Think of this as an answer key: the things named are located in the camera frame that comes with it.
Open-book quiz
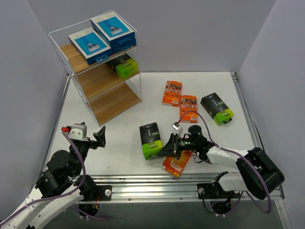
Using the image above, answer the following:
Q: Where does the green black Gillette Labs box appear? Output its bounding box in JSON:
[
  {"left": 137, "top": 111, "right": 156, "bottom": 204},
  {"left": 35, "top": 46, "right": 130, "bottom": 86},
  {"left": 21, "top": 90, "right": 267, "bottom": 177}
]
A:
[
  {"left": 139, "top": 122, "right": 163, "bottom": 160},
  {"left": 200, "top": 93, "right": 234, "bottom": 125},
  {"left": 106, "top": 53, "right": 138, "bottom": 79}
]

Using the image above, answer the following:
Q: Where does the orange Gillette Fusion5 box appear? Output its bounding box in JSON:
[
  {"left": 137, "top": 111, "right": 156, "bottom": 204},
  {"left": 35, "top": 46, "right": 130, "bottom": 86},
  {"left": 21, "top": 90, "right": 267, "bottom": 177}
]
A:
[
  {"left": 161, "top": 151, "right": 191, "bottom": 177},
  {"left": 180, "top": 95, "right": 198, "bottom": 123}
]

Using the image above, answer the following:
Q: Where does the orange Gillette cartridge box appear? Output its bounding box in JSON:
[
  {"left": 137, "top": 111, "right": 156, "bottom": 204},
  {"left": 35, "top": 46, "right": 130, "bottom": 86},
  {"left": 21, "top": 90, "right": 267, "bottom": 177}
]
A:
[{"left": 162, "top": 81, "right": 182, "bottom": 107}]

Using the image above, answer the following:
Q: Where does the blue Harry's razor box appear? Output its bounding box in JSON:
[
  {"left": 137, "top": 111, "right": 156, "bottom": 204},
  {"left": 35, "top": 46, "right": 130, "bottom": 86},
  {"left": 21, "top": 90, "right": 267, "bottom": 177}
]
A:
[
  {"left": 112, "top": 38, "right": 137, "bottom": 54},
  {"left": 68, "top": 27, "right": 113, "bottom": 65}
]

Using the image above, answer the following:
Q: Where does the blue white Harry's box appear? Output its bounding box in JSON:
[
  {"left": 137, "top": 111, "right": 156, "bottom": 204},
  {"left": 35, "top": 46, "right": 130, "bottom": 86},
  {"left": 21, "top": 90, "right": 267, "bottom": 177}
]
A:
[{"left": 90, "top": 11, "right": 135, "bottom": 46}]

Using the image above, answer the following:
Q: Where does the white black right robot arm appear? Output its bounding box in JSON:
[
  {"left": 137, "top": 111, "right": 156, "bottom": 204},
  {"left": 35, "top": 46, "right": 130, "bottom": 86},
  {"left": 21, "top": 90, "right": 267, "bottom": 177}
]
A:
[{"left": 158, "top": 125, "right": 285, "bottom": 200}]

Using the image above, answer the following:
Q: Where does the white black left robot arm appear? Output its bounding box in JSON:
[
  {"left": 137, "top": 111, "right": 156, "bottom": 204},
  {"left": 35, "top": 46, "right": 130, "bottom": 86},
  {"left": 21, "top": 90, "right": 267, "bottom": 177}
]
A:
[{"left": 0, "top": 122, "right": 106, "bottom": 229}]

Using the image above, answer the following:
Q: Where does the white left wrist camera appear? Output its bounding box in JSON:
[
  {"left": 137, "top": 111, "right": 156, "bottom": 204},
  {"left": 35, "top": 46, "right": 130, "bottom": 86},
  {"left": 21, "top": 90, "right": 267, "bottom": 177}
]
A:
[{"left": 61, "top": 123, "right": 89, "bottom": 141}]

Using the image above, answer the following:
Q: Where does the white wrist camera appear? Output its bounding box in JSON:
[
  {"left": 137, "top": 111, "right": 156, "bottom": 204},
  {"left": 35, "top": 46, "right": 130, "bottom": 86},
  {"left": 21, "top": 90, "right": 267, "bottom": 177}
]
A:
[
  {"left": 61, "top": 123, "right": 89, "bottom": 141},
  {"left": 172, "top": 122, "right": 183, "bottom": 136}
]

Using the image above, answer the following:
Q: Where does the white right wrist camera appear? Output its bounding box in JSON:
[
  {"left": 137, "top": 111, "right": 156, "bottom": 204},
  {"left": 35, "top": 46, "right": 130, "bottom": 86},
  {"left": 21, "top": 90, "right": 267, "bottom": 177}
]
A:
[{"left": 172, "top": 122, "right": 183, "bottom": 136}]

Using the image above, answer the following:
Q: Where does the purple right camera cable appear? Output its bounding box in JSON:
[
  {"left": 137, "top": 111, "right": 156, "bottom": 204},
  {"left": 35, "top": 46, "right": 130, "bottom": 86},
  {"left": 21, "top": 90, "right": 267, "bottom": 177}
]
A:
[{"left": 178, "top": 110, "right": 272, "bottom": 214}]

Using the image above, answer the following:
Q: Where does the purple camera cable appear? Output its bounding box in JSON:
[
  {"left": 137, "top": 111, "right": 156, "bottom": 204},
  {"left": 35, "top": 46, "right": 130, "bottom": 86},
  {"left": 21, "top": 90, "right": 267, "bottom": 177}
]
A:
[
  {"left": 0, "top": 127, "right": 112, "bottom": 225},
  {"left": 178, "top": 110, "right": 272, "bottom": 214}
]

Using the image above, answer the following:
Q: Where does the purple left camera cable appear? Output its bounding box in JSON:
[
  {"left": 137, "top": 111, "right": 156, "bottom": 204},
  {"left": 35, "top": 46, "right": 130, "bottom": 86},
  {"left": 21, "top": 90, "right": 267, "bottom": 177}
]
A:
[{"left": 0, "top": 127, "right": 112, "bottom": 225}]

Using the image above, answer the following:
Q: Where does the white wire wooden shelf rack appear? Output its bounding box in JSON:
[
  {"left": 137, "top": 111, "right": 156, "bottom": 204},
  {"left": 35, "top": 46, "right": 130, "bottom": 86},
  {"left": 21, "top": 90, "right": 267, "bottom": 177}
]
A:
[{"left": 49, "top": 10, "right": 142, "bottom": 125}]

